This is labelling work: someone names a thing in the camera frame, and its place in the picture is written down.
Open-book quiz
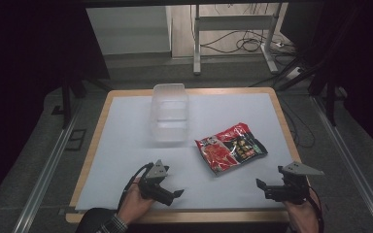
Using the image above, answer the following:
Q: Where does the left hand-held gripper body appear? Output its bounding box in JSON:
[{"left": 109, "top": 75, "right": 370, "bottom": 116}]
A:
[{"left": 137, "top": 158, "right": 175, "bottom": 207}]

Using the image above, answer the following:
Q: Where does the black floor cables bundle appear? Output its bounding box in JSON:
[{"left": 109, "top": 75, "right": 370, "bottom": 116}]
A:
[{"left": 199, "top": 28, "right": 297, "bottom": 56}]

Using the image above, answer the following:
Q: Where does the right hand-held gripper black cable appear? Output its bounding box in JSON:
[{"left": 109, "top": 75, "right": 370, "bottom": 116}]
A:
[{"left": 306, "top": 185, "right": 325, "bottom": 233}]

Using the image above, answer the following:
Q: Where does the large white power strip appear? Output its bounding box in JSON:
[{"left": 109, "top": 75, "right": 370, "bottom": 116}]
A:
[{"left": 286, "top": 66, "right": 306, "bottom": 81}]

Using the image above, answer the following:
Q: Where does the aluminium floor rail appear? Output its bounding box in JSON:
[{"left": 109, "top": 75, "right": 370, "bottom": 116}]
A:
[
  {"left": 310, "top": 96, "right": 373, "bottom": 233},
  {"left": 12, "top": 100, "right": 83, "bottom": 233}
]

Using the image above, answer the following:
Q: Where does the white table mat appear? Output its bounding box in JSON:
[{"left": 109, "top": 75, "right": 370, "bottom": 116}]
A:
[{"left": 75, "top": 92, "right": 295, "bottom": 212}]

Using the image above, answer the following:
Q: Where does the thin black floor cable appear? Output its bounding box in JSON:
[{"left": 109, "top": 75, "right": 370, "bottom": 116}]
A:
[{"left": 279, "top": 96, "right": 316, "bottom": 150}]

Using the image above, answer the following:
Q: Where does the black metal stand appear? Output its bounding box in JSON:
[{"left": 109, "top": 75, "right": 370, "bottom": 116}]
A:
[
  {"left": 273, "top": 48, "right": 349, "bottom": 127},
  {"left": 58, "top": 72, "right": 113, "bottom": 130}
]

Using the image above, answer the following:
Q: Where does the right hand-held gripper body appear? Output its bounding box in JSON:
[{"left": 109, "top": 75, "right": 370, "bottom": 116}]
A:
[{"left": 277, "top": 160, "right": 325, "bottom": 206}]

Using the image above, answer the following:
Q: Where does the white metal desk frame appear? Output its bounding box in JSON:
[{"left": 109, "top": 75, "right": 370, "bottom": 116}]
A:
[{"left": 191, "top": 2, "right": 285, "bottom": 77}]

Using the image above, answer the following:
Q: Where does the grey white wall panel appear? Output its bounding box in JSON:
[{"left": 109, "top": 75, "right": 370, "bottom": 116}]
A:
[{"left": 85, "top": 5, "right": 173, "bottom": 56}]

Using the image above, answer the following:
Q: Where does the person's right hand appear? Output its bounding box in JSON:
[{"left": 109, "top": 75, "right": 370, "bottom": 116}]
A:
[{"left": 281, "top": 187, "right": 321, "bottom": 233}]

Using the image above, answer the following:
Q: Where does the red snack packet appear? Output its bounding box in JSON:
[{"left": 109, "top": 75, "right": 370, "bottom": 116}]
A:
[{"left": 194, "top": 121, "right": 269, "bottom": 176}]

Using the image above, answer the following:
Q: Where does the person's left hand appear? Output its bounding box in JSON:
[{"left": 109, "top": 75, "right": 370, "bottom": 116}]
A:
[{"left": 118, "top": 176, "right": 156, "bottom": 225}]

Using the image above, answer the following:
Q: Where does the clear plastic container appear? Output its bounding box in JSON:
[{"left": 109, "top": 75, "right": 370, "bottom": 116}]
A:
[{"left": 150, "top": 83, "right": 189, "bottom": 144}]

